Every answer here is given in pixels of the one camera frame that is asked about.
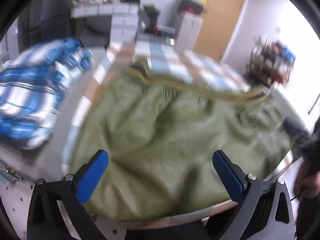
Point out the blue white plaid garment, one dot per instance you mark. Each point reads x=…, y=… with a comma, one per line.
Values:
x=33, y=88

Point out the green flower bouquet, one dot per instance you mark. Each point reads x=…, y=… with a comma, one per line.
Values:
x=153, y=14

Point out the stacked shoe boxes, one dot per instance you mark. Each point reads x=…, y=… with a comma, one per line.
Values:
x=192, y=6

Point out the olive green leather jacket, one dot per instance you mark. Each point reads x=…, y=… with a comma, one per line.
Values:
x=160, y=135

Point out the wooden door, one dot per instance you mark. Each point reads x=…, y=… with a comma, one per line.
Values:
x=219, y=20

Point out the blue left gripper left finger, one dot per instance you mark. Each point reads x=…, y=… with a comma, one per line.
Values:
x=89, y=175

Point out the silver suitcase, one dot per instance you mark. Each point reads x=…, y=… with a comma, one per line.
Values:
x=165, y=35

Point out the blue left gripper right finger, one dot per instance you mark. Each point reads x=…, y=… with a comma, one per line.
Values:
x=231, y=175

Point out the wooden shoe rack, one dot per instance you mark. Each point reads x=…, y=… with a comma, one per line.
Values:
x=270, y=62

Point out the person's right hand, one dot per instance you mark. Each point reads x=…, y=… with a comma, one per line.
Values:
x=306, y=182

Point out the white drawer desk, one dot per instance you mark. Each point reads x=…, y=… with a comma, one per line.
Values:
x=123, y=18

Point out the checkered bed sheet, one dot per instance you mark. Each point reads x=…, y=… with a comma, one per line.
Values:
x=185, y=66

